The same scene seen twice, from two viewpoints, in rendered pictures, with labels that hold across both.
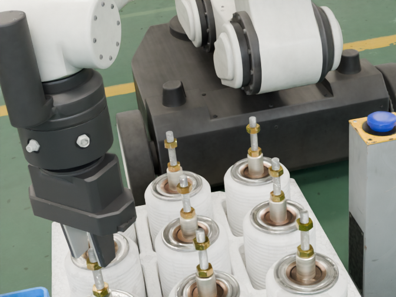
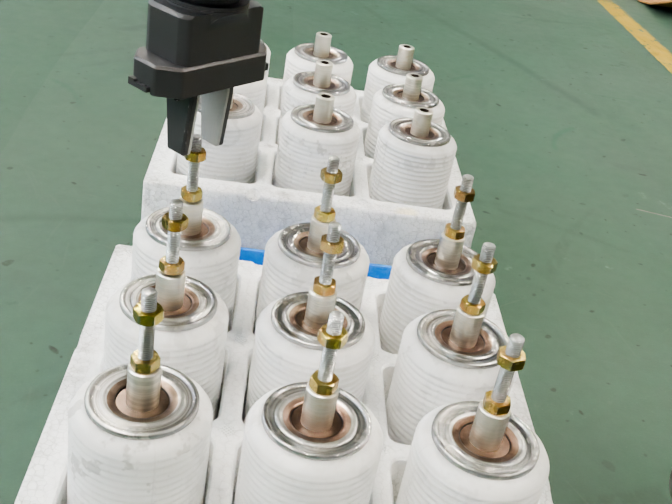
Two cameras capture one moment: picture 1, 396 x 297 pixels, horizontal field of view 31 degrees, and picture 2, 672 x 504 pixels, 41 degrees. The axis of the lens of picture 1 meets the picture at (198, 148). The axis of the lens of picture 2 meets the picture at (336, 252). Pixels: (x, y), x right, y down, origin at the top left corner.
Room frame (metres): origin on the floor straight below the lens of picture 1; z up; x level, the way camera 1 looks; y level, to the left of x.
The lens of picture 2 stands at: (0.76, -0.57, 0.66)
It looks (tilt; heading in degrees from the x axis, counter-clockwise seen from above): 30 degrees down; 91
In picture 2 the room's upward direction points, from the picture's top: 10 degrees clockwise
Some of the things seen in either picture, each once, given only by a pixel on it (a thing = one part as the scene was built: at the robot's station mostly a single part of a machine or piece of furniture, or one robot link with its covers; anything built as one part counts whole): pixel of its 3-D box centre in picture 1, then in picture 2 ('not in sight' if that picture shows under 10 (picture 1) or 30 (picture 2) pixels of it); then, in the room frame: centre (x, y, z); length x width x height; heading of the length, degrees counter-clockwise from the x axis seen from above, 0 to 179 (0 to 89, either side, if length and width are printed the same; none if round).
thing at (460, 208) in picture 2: not in sight; (459, 214); (0.85, 0.15, 0.30); 0.01 x 0.01 x 0.08
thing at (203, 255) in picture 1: (203, 257); (173, 245); (0.63, 0.01, 0.30); 0.01 x 0.01 x 0.08
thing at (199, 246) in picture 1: (201, 243); (175, 221); (0.63, 0.01, 0.32); 0.02 x 0.02 x 0.01; 42
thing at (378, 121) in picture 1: (381, 123); not in sight; (0.86, -0.26, 0.32); 0.04 x 0.04 x 0.02
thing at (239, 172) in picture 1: (256, 171); (484, 439); (0.88, -0.08, 0.25); 0.08 x 0.08 x 0.01
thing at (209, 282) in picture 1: (206, 284); (169, 288); (0.63, 0.01, 0.26); 0.02 x 0.02 x 0.03
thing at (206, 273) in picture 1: (204, 269); (171, 264); (0.63, 0.01, 0.29); 0.02 x 0.02 x 0.01; 42
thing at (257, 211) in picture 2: not in sight; (304, 193); (0.68, 0.55, 0.09); 0.39 x 0.39 x 0.18; 8
